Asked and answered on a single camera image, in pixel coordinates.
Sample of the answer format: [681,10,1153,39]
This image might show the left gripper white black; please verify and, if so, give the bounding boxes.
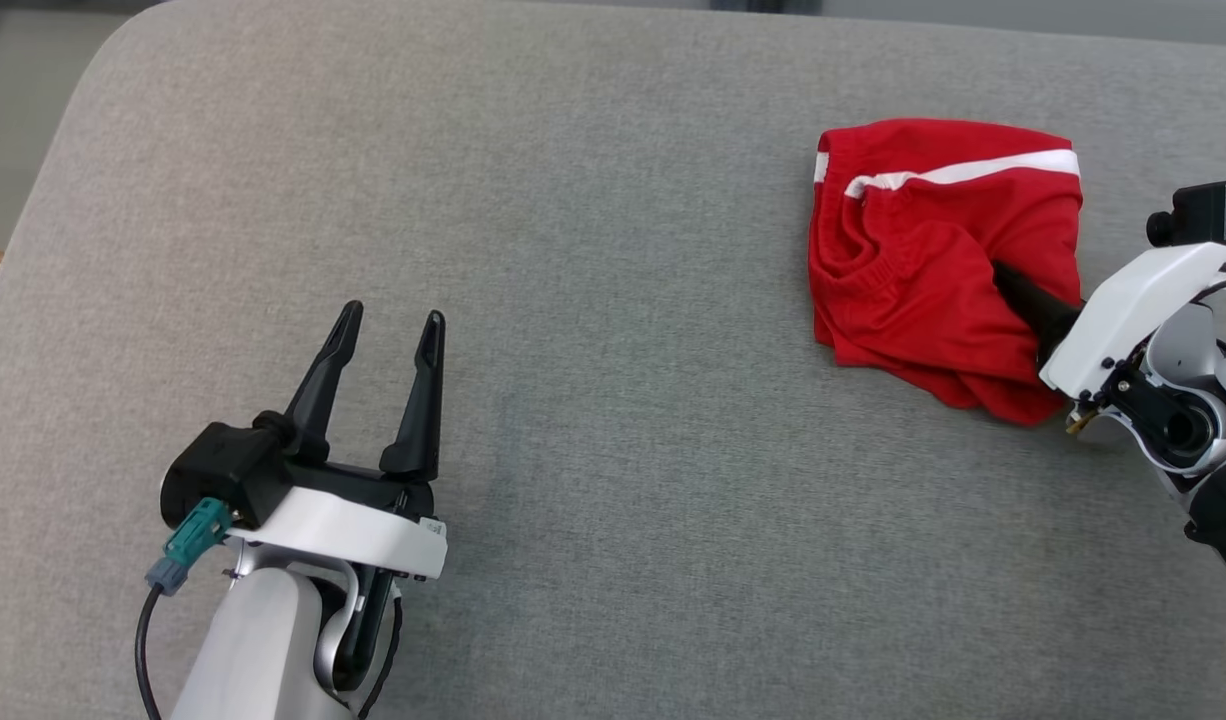
[225,300,450,583]

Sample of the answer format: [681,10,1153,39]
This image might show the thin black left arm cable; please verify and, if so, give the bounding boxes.
[356,590,406,720]

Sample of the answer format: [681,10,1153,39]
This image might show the left camera cable teal plug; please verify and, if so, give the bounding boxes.
[135,497,234,720]

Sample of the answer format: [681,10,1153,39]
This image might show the red white basketball shorts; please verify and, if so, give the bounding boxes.
[808,118,1086,428]

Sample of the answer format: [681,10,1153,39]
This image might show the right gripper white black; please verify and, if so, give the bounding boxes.
[991,242,1226,403]

